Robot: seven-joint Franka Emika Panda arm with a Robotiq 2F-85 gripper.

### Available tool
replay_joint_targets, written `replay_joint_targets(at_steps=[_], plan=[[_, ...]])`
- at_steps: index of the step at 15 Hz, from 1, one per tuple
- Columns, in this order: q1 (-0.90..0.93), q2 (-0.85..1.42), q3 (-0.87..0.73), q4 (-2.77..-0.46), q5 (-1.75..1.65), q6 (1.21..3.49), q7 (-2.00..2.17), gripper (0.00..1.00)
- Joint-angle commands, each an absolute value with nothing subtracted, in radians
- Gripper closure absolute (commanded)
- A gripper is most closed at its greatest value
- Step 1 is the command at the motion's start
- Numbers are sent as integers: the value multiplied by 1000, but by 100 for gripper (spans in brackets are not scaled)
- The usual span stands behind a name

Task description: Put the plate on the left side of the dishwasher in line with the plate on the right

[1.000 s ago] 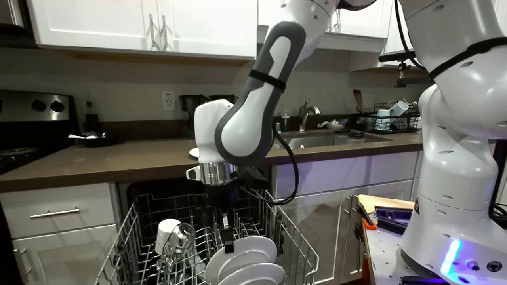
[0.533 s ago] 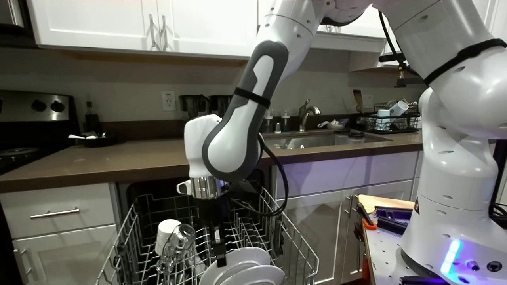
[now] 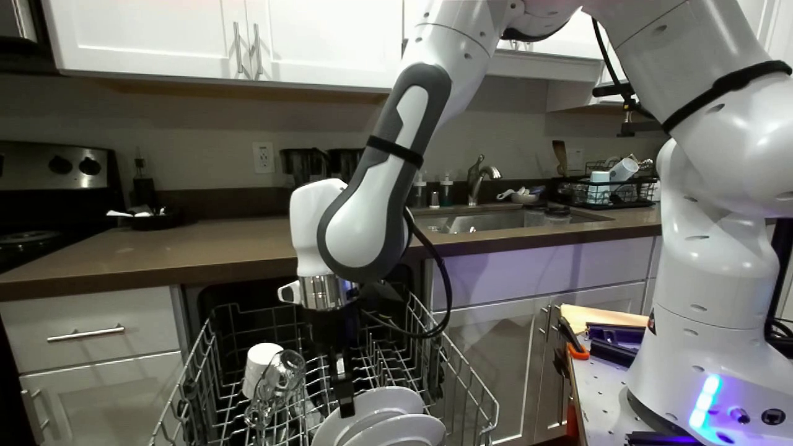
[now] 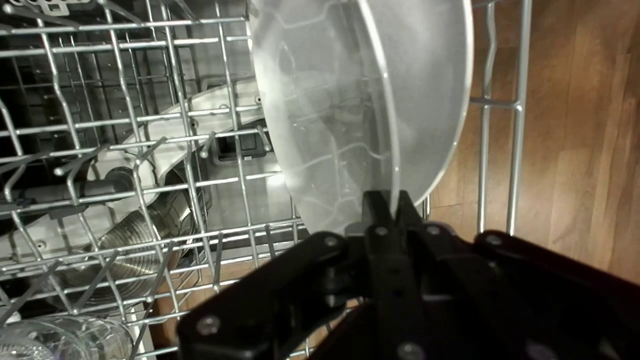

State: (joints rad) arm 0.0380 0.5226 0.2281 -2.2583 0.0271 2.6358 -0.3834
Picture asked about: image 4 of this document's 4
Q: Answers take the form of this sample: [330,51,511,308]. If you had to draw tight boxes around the dishwasher rack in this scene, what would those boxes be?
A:
[0,0,533,360]

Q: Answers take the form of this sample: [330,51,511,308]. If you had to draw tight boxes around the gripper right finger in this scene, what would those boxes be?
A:
[398,191,640,360]

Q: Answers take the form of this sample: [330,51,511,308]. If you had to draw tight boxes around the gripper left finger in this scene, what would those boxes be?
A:
[177,190,431,360]

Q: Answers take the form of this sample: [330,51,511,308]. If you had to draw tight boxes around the clear glass bowl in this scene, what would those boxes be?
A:
[0,315,135,360]

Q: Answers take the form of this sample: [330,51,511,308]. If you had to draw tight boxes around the frosted clear plate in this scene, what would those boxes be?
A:
[248,0,475,236]

